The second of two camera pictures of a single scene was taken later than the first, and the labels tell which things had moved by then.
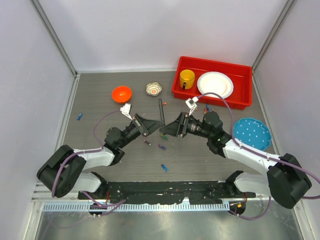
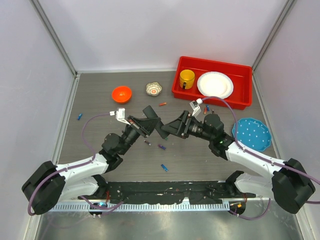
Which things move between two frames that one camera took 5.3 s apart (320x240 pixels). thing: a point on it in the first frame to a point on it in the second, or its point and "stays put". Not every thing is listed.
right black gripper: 179,127 stays put
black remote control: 161,111 to 149,113
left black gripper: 146,126 stays put
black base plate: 202,192 stays put
